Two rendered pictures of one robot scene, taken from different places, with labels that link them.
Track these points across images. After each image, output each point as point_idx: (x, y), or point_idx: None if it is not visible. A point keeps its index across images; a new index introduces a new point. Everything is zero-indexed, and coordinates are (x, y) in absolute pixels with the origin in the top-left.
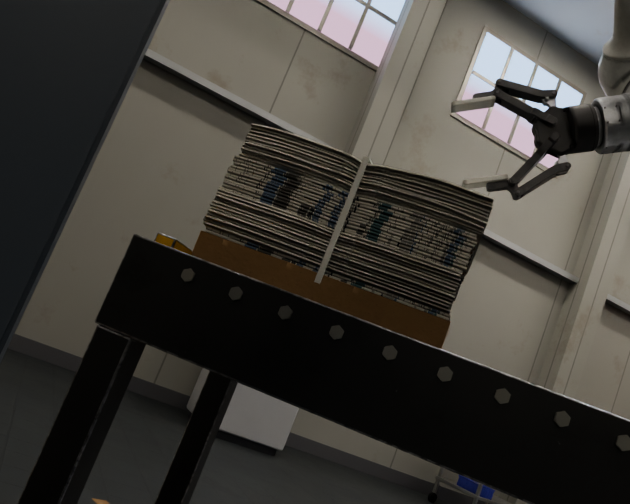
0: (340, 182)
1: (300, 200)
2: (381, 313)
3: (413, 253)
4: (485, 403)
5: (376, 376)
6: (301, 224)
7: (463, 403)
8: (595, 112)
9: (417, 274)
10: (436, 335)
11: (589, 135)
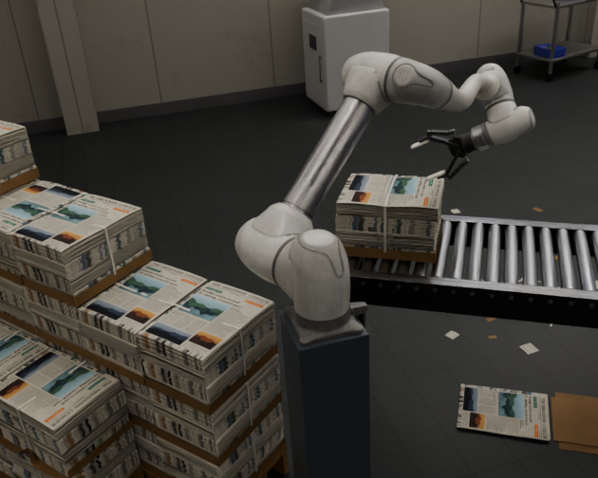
0: (379, 215)
1: (366, 226)
2: (411, 256)
3: (415, 234)
4: (449, 294)
5: (415, 295)
6: (371, 234)
7: (442, 296)
8: (472, 141)
9: (419, 241)
10: (432, 258)
11: (472, 151)
